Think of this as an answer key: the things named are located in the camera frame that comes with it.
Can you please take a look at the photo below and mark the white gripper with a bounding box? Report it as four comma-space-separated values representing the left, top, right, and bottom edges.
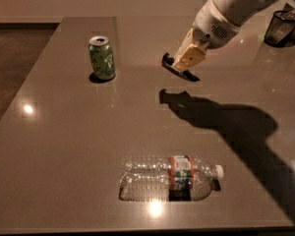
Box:
173, 0, 240, 71

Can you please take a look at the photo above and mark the black mesh cup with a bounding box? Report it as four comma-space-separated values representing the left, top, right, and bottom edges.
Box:
264, 10, 295, 47

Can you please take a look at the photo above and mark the clear plastic water bottle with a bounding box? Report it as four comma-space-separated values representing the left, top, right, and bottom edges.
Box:
119, 155, 224, 202

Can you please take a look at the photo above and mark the black chocolate rxbar wrapper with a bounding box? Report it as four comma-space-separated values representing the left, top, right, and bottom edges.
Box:
161, 52, 200, 82

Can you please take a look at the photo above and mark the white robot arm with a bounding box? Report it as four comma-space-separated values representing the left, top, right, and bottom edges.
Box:
172, 0, 295, 73

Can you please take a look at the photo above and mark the green soda can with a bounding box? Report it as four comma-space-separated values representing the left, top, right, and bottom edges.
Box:
88, 35, 115, 81

